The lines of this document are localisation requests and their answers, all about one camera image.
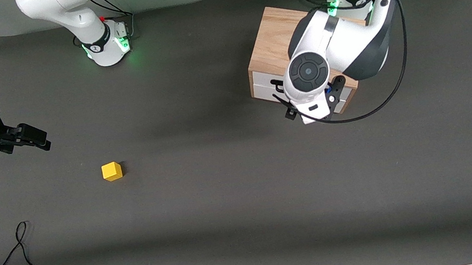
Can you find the white-fronted wooden drawer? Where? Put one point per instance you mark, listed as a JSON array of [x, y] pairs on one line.
[[263, 76], [263, 91]]

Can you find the yellow wooden cube block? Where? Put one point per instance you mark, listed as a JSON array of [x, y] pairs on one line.
[[112, 172]]

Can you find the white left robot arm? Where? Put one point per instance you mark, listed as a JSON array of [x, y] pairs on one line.
[[343, 39]]

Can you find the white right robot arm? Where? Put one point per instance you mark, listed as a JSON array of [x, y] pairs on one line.
[[61, 9]]

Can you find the wooden drawer cabinet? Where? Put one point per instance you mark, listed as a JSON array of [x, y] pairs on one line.
[[278, 38]]

